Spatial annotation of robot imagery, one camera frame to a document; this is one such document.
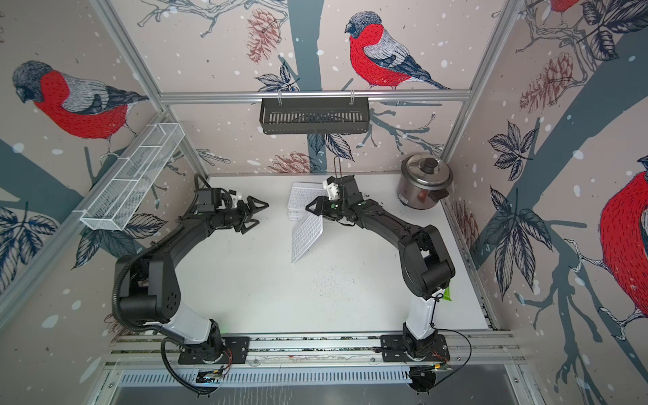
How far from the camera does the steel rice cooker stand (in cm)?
97

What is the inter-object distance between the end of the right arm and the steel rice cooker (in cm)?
33

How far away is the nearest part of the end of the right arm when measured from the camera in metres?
0.72

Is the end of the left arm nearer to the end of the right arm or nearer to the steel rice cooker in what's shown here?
the end of the right arm
